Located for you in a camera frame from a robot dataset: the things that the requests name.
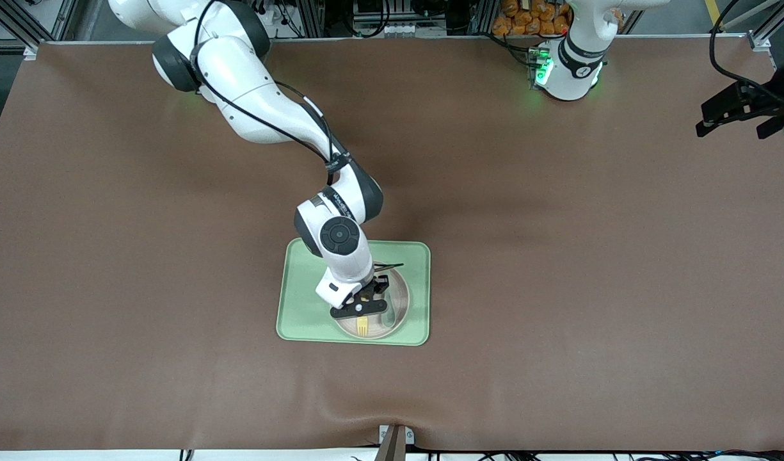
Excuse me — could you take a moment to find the round white plate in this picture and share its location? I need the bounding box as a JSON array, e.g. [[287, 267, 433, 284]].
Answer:
[[332, 266, 413, 339]]

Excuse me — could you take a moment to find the green plastic spoon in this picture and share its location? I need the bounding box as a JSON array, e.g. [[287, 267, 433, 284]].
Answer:
[[382, 282, 400, 328]]

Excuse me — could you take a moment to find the light green rectangular tray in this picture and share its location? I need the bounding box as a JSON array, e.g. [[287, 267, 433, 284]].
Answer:
[[276, 238, 431, 346]]

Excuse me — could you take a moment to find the brown table mat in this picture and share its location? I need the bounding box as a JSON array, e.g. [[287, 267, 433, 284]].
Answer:
[[0, 35, 784, 452]]

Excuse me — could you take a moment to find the orange packaged snacks pile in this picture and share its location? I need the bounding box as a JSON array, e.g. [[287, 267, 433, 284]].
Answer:
[[492, 0, 575, 36]]

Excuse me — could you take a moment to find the aluminium frame profile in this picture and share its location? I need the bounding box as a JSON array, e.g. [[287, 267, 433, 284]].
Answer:
[[0, 0, 53, 60], [747, 0, 784, 71]]

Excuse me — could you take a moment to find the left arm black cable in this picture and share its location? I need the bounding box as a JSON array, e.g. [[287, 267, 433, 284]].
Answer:
[[710, 0, 784, 108]]

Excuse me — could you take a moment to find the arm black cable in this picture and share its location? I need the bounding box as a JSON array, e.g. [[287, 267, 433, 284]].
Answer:
[[190, 0, 405, 270], [710, 0, 784, 108]]

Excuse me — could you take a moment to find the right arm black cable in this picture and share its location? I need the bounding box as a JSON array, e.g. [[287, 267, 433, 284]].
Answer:
[[190, 0, 405, 270]]

